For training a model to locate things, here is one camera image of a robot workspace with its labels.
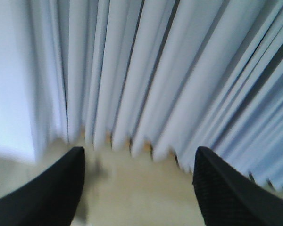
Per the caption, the white pleated curtain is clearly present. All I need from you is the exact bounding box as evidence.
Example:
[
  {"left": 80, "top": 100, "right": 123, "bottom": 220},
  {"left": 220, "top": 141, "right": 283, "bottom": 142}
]
[{"left": 0, "top": 0, "right": 283, "bottom": 190}]

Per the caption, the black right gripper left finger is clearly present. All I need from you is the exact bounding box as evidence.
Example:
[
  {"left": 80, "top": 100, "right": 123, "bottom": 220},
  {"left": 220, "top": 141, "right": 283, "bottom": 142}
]
[{"left": 0, "top": 147, "right": 85, "bottom": 226}]

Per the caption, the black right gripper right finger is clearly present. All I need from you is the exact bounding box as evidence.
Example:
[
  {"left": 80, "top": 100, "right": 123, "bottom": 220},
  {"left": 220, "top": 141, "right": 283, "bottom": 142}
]
[{"left": 192, "top": 146, "right": 283, "bottom": 226}]

